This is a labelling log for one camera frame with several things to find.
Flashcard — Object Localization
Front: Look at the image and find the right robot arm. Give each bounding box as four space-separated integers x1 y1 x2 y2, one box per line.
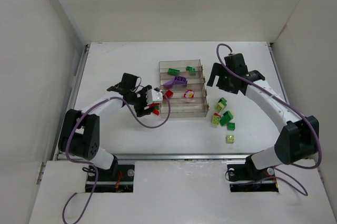
207 54 322 181

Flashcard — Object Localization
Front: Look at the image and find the green stepped lego brick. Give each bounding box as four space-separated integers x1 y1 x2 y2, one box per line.
167 68 180 76

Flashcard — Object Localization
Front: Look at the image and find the clear bin first row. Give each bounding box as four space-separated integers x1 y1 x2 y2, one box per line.
158 59 203 73

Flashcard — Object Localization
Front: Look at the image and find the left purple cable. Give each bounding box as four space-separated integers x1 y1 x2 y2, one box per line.
62 87 172 224

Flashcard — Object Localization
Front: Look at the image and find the purple lotus lego brick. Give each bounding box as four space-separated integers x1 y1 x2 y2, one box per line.
173 76 187 87

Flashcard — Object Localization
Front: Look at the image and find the red lego cluster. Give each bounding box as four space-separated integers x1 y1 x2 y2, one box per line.
149 103 160 116

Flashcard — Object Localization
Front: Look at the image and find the red rectangular lego brick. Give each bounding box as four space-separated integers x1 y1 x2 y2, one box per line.
164 90 174 99

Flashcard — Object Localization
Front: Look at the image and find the dark green angled brick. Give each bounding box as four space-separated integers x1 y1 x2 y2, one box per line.
219 110 234 126

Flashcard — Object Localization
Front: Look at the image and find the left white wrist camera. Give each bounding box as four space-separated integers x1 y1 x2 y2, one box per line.
146 89 163 105

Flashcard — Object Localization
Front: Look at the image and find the purple lego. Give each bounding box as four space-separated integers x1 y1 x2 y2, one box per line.
163 79 175 89

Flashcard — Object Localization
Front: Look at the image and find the red flower lego brick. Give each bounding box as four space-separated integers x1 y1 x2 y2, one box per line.
183 89 194 98

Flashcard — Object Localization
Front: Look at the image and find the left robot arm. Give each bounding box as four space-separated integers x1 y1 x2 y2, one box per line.
58 73 163 176

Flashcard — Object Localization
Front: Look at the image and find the aluminium rail front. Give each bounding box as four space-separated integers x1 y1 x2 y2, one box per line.
57 152 308 160

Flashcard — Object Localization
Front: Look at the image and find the lime square brick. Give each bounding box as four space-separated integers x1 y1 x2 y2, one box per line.
226 135 235 144

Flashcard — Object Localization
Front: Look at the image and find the green and lime brick top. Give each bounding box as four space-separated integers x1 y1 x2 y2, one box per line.
215 97 227 113

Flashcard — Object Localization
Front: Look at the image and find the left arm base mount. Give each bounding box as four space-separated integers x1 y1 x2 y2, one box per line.
82 164 135 193

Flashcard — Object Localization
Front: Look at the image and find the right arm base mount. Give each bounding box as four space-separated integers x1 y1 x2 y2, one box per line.
225 164 279 192

